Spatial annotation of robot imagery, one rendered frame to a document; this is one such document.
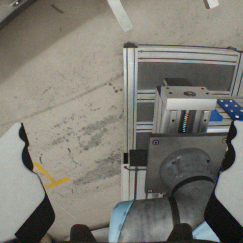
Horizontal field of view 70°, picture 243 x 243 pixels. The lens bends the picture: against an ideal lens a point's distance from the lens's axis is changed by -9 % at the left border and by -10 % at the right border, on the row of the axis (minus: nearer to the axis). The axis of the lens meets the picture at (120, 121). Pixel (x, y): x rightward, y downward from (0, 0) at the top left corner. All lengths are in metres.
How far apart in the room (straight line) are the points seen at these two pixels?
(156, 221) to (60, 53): 1.34
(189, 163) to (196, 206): 0.12
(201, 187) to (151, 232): 0.15
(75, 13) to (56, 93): 0.64
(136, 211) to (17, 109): 1.60
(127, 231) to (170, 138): 0.24
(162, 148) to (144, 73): 0.83
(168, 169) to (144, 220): 0.16
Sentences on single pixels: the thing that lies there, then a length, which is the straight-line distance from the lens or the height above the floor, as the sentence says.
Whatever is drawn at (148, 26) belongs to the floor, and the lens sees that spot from 1.44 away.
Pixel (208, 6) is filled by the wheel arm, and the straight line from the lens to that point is 0.62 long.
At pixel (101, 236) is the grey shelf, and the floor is 0.14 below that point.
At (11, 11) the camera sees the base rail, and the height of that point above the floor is 0.70.
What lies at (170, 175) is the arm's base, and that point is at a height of 1.09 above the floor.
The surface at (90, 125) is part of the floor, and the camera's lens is 1.71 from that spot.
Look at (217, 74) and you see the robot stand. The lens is 1.42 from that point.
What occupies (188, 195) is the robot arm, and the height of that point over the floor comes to 1.17.
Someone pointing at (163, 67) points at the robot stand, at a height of 0.21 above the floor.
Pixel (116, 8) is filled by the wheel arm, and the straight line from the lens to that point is 0.57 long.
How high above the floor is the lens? 1.43
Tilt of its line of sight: 59 degrees down
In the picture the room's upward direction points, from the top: 178 degrees counter-clockwise
